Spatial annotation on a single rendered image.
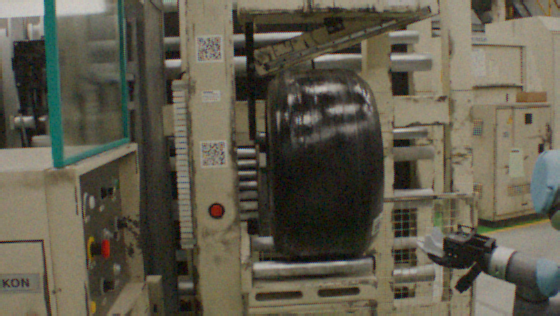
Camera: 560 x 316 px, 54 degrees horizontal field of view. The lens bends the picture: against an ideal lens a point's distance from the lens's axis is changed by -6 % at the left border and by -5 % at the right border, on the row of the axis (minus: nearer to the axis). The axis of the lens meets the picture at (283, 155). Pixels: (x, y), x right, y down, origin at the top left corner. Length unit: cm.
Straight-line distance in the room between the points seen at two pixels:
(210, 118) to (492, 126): 451
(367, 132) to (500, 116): 451
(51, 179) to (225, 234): 75
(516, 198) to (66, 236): 551
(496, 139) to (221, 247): 452
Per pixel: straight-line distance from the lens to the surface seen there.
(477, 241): 137
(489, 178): 594
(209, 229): 163
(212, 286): 168
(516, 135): 609
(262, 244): 185
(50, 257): 102
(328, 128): 144
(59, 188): 99
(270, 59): 199
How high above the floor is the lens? 137
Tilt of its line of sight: 6 degrees down
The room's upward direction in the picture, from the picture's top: 2 degrees counter-clockwise
